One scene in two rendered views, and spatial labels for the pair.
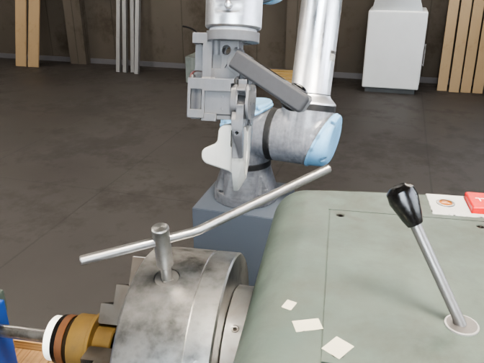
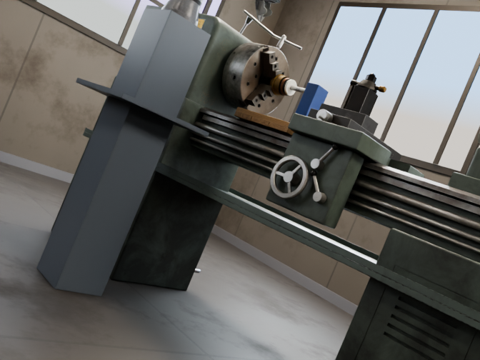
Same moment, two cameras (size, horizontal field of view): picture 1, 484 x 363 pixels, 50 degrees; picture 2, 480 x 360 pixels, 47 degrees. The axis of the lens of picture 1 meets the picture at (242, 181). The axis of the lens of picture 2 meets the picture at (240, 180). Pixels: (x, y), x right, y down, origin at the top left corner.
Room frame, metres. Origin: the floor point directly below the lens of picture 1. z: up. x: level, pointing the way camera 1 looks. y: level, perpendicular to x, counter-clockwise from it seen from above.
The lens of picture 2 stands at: (2.69, 1.50, 0.65)
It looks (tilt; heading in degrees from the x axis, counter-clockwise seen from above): 1 degrees down; 212
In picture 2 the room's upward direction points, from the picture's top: 23 degrees clockwise
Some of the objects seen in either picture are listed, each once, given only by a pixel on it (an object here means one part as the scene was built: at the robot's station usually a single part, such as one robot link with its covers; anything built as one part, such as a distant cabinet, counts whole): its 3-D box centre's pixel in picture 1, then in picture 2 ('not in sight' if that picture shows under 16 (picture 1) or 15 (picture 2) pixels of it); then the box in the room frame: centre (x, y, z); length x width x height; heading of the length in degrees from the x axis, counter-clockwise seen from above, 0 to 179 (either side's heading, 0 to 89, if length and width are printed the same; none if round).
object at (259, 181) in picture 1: (245, 176); (183, 9); (1.13, -0.01, 1.15); 0.15 x 0.15 x 0.10
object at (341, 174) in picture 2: not in sight; (311, 177); (0.96, 0.69, 0.73); 0.27 x 0.12 x 0.27; 80
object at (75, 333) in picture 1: (88, 342); (281, 85); (0.63, 0.23, 1.08); 0.09 x 0.09 x 0.09; 80
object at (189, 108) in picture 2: not in sight; (151, 182); (0.56, -0.31, 0.43); 0.60 x 0.48 x 0.86; 80
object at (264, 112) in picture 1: (249, 129); not in sight; (1.12, -0.02, 1.27); 0.13 x 0.12 x 0.14; 68
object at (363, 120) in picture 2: not in sight; (347, 118); (0.79, 0.66, 1.00); 0.20 x 0.10 x 0.05; 80
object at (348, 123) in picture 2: not in sight; (356, 138); (0.73, 0.70, 0.95); 0.43 x 0.18 x 0.04; 170
